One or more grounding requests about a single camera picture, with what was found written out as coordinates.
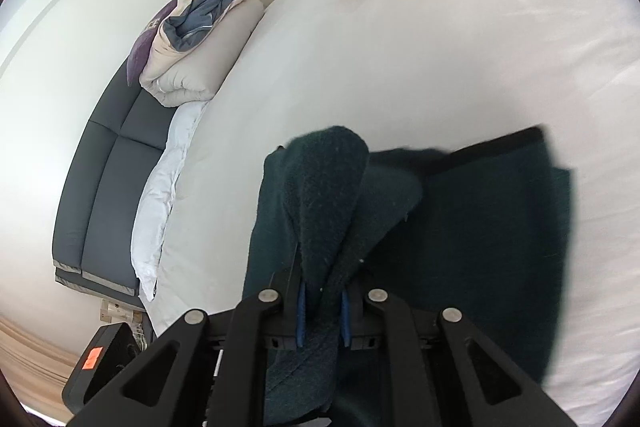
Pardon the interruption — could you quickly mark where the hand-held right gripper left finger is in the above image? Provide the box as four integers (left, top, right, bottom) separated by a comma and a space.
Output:
65, 257, 307, 427

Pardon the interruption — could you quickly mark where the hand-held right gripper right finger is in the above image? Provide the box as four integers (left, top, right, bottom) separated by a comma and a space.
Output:
340, 274, 581, 427

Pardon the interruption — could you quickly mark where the dark green sweater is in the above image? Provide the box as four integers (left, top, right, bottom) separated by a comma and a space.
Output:
242, 124, 573, 427

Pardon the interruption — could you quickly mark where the white pillow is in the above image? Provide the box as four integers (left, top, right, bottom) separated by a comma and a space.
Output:
131, 101, 210, 303

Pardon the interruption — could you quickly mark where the light wooden stand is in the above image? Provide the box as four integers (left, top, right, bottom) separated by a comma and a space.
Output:
100, 299, 138, 324

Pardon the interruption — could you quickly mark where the black box with orange sticker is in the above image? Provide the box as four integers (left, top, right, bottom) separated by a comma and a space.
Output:
61, 322, 151, 418

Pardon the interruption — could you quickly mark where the dark grey padded headboard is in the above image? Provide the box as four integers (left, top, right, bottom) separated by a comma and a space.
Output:
52, 57, 168, 298

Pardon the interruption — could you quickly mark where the folded beige duvet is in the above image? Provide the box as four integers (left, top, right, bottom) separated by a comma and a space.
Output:
139, 0, 265, 108

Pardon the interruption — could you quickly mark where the bed with white sheet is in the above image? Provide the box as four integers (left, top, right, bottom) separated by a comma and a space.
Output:
131, 0, 636, 413

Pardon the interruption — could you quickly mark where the purple pillow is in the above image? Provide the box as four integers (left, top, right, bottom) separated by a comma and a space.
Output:
126, 0, 178, 86

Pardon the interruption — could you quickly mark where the grey-blue folded cloth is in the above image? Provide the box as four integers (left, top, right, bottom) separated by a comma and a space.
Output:
165, 0, 248, 54

